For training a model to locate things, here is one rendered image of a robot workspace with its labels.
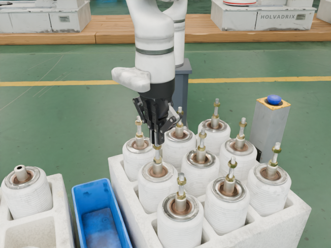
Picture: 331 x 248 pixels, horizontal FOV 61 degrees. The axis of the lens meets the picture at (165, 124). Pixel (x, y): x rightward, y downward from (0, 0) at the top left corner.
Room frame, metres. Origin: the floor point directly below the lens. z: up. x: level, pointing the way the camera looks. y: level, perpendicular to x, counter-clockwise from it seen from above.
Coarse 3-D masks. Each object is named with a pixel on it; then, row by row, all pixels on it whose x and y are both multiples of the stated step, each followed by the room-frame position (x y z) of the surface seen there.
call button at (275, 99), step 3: (267, 96) 0.75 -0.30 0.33; (270, 96) 0.75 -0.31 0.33; (273, 96) 0.75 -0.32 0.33; (276, 96) 0.75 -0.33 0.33; (279, 96) 0.75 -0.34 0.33; (267, 99) 0.75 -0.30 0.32; (270, 99) 0.74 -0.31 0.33; (273, 99) 0.73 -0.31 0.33; (276, 99) 0.73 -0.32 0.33; (279, 99) 0.73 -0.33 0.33; (270, 102) 0.74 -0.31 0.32; (273, 102) 0.73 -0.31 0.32; (276, 102) 0.73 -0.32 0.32
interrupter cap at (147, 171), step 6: (150, 162) 0.54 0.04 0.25; (144, 168) 0.52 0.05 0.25; (150, 168) 0.52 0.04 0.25; (168, 168) 0.52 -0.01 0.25; (144, 174) 0.50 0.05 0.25; (150, 174) 0.50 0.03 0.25; (162, 174) 0.50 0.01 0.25; (168, 174) 0.50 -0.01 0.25; (150, 180) 0.48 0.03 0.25; (156, 180) 0.48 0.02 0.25; (162, 180) 0.48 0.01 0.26
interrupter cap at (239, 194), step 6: (216, 180) 0.48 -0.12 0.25; (222, 180) 0.48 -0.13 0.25; (216, 186) 0.46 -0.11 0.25; (222, 186) 0.46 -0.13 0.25; (234, 186) 0.46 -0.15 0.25; (240, 186) 0.46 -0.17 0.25; (216, 192) 0.44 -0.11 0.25; (222, 192) 0.44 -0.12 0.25; (234, 192) 0.44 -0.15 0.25; (240, 192) 0.44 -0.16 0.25; (222, 198) 0.42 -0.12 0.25; (228, 198) 0.42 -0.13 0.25; (234, 198) 0.42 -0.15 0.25; (240, 198) 0.42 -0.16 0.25
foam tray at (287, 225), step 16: (112, 160) 0.64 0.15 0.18; (256, 160) 0.64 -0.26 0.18; (112, 176) 0.62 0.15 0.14; (128, 192) 0.51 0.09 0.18; (128, 208) 0.48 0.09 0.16; (288, 208) 0.46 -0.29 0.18; (304, 208) 0.46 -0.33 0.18; (128, 224) 0.50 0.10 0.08; (144, 224) 0.42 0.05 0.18; (208, 224) 0.42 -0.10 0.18; (256, 224) 0.42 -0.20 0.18; (272, 224) 0.42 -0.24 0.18; (288, 224) 0.43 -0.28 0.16; (304, 224) 0.46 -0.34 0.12; (144, 240) 0.38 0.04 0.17; (208, 240) 0.39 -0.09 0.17; (224, 240) 0.38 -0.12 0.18; (240, 240) 0.38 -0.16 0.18; (256, 240) 0.40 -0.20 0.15; (272, 240) 0.42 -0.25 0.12; (288, 240) 0.44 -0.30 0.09
